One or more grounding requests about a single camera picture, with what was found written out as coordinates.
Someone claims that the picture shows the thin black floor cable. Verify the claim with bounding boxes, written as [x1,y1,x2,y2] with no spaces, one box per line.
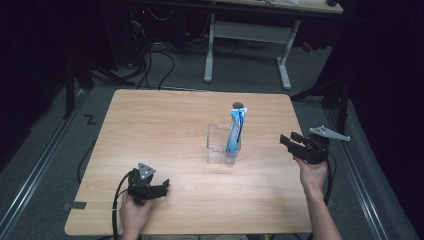
[76,137,99,185]

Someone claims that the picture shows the person's right hand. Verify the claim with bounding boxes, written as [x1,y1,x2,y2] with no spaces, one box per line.
[293,155,330,195]

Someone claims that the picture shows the black floor cables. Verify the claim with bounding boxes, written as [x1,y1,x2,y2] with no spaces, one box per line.
[131,41,176,91]

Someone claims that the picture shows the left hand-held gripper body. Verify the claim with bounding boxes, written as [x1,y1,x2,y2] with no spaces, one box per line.
[126,162,160,206]

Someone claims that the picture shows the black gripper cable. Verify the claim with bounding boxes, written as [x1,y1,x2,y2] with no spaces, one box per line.
[111,170,135,240]
[321,150,338,206]

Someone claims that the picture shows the person's left hand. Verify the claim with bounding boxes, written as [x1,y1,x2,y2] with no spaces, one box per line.
[118,192,155,234]

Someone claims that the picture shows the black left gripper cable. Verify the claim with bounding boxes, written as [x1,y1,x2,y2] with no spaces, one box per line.
[111,170,135,240]

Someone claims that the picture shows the clear plastic container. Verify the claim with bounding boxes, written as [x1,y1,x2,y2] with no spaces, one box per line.
[206,123,242,166]

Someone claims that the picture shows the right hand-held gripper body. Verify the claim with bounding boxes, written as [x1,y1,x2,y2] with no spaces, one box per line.
[289,125,352,166]

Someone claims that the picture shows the desk with white metal legs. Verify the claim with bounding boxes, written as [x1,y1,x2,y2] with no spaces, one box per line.
[199,0,344,91]

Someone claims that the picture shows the black metal stand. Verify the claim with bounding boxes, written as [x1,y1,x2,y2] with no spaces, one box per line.
[289,74,352,136]
[62,56,136,121]

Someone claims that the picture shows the metal floor rail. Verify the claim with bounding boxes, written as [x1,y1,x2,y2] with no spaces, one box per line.
[0,89,91,236]
[323,107,390,240]

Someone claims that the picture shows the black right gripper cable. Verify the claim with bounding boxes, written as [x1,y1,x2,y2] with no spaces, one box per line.
[321,150,338,206]

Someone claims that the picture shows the grey tape piece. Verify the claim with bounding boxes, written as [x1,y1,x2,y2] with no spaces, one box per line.
[63,200,88,212]

